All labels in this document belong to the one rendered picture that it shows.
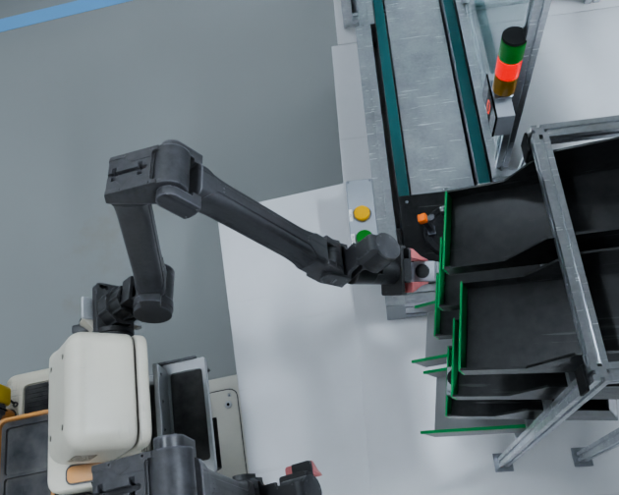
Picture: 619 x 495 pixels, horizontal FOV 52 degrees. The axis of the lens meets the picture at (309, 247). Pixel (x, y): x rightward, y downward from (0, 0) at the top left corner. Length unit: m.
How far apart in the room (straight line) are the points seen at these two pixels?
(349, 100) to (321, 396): 0.88
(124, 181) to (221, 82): 2.28
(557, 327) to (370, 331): 0.79
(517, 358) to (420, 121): 1.06
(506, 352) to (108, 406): 0.66
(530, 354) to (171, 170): 0.57
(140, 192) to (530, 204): 0.57
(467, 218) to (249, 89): 2.31
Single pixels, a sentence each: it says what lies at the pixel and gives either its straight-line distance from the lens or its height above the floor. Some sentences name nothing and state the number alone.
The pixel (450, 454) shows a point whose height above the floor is 0.86.
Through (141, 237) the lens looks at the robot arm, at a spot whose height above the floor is 1.47.
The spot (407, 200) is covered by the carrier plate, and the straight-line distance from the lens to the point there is 1.63.
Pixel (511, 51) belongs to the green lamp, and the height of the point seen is 1.40.
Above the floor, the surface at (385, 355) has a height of 0.86.
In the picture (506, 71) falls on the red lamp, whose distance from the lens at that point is 1.39.
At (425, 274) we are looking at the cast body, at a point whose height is 1.13.
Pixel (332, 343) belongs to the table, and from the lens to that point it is 1.61.
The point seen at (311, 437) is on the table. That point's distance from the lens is 1.56.
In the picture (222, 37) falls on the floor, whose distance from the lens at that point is 3.46.
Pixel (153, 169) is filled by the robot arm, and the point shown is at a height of 1.61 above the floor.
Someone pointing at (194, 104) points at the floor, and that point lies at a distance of 3.22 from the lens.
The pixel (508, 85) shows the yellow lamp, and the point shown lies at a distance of 1.42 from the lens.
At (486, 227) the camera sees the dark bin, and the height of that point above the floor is 1.53.
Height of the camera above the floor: 2.39
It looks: 63 degrees down
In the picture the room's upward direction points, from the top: 18 degrees counter-clockwise
